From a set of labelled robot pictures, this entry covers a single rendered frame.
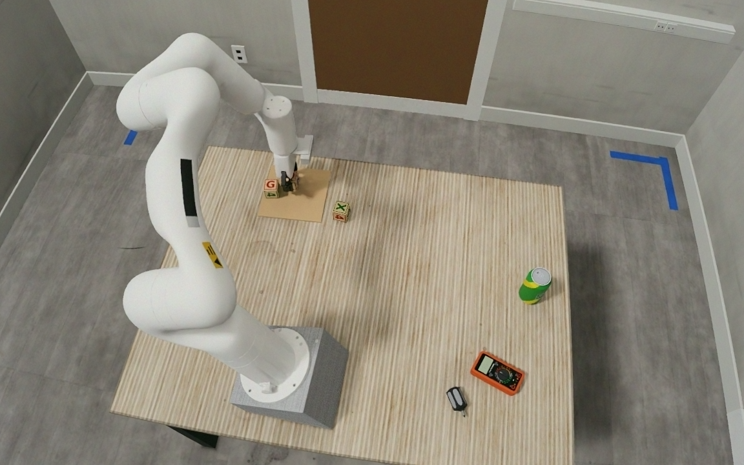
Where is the black and grey screwdriver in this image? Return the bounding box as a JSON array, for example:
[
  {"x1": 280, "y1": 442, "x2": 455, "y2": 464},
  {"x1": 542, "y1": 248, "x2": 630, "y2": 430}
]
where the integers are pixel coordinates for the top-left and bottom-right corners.
[{"x1": 446, "y1": 387, "x2": 467, "y2": 418}]

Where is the tan square mat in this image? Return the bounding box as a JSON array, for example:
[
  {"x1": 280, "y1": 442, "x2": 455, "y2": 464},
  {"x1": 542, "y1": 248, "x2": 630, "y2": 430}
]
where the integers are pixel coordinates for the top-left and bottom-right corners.
[{"x1": 257, "y1": 165, "x2": 331, "y2": 223}]

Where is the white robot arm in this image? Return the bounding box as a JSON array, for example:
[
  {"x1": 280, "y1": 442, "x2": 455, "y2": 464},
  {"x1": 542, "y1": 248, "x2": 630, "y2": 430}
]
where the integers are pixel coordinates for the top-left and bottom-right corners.
[{"x1": 116, "y1": 33, "x2": 314, "y2": 404}]

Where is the green and yellow soda can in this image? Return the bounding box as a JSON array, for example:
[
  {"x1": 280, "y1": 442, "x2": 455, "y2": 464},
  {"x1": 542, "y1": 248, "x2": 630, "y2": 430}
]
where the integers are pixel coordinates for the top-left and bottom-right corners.
[{"x1": 519, "y1": 267, "x2": 552, "y2": 305}]

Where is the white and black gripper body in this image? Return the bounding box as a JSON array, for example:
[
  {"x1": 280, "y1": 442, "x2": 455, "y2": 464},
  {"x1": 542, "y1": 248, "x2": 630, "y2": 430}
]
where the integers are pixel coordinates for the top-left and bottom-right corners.
[{"x1": 274, "y1": 153, "x2": 296, "y2": 179}]

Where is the orange digital multimeter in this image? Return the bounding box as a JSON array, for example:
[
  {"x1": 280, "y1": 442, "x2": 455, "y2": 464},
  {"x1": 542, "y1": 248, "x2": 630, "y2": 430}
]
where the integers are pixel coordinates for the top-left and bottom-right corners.
[{"x1": 470, "y1": 351, "x2": 524, "y2": 396}]

